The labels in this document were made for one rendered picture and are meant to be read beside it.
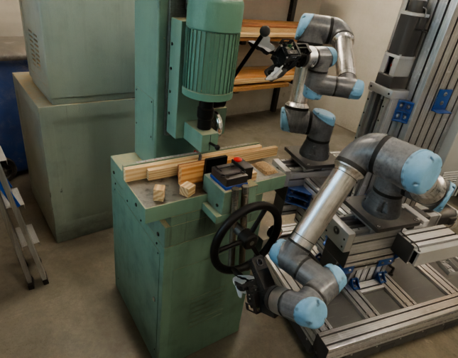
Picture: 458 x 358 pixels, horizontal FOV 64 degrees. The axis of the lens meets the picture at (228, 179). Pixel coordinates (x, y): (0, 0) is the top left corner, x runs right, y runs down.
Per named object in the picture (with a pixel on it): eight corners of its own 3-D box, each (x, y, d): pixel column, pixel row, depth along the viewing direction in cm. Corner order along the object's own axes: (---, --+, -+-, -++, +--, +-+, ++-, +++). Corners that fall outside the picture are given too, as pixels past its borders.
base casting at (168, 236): (162, 248, 128) (163, 228, 124) (109, 172, 168) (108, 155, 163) (262, 218, 152) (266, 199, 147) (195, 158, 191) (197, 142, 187)
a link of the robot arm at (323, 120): (332, 143, 177) (339, 116, 171) (304, 139, 178) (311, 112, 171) (329, 133, 188) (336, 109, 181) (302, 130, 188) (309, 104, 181)
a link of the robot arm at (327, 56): (335, 72, 138) (341, 48, 134) (315, 72, 132) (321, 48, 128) (320, 66, 144) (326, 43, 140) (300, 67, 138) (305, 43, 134)
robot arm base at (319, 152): (317, 147, 196) (322, 130, 191) (334, 160, 184) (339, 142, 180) (293, 148, 191) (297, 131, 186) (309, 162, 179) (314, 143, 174)
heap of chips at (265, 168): (265, 175, 144) (266, 171, 143) (251, 164, 151) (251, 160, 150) (279, 172, 148) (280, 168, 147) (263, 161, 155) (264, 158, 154)
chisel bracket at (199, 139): (200, 156, 132) (202, 135, 128) (182, 140, 142) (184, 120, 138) (217, 153, 136) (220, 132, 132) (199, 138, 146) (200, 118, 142)
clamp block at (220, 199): (220, 216, 122) (223, 193, 117) (200, 195, 131) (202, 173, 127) (255, 206, 130) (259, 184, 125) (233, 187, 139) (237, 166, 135)
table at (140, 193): (155, 241, 111) (156, 226, 108) (121, 192, 132) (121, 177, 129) (300, 199, 143) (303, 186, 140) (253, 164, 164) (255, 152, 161)
